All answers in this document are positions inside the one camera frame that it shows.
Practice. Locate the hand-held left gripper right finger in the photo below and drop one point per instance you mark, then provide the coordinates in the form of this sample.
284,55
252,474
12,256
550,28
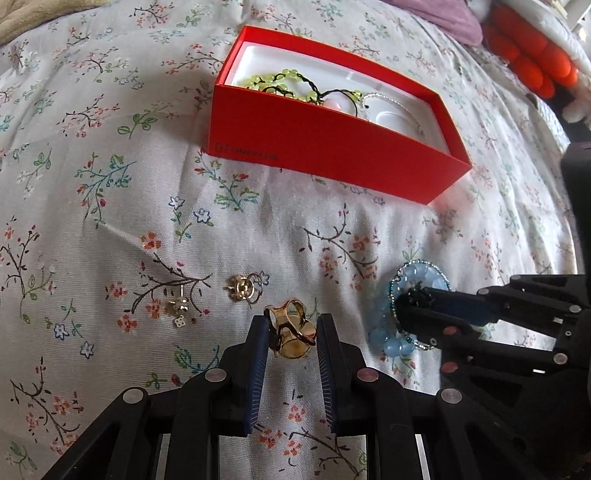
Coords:
328,369

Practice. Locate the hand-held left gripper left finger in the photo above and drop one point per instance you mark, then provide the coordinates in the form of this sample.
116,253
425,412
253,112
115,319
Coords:
257,369

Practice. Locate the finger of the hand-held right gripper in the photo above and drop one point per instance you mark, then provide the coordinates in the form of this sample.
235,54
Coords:
425,325
461,307

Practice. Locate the small gold flower earring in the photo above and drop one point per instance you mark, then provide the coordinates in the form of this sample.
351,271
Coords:
179,310

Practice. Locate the red cardboard box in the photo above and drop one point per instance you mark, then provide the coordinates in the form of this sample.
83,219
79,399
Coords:
332,152

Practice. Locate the gold hoop earring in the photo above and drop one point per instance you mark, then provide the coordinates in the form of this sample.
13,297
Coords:
244,287

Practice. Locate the orange plush toy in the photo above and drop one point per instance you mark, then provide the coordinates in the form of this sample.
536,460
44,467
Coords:
531,62

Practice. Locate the floral bedsheet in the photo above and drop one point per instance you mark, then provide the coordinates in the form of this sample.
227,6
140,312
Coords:
115,207

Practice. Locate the purple pillow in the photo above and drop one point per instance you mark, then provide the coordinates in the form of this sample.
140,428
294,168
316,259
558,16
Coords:
438,16

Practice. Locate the beige fleece blanket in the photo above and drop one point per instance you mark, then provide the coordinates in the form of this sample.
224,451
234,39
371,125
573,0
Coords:
37,18

